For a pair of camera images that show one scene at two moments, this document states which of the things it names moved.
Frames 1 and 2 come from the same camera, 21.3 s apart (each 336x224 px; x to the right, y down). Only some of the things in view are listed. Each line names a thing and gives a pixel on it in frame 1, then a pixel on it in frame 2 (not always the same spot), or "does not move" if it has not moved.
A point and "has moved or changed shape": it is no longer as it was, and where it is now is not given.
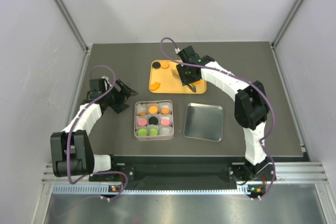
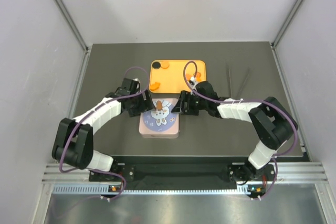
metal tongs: x=191 y=86 has moved or changed shape
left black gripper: x=121 y=105 → x=146 y=105
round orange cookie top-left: x=165 y=64 does not move
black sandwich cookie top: x=156 y=65 does not move
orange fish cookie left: x=155 y=86 does not move
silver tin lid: x=203 y=121 → x=161 y=123
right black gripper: x=186 y=81 → x=186 y=96
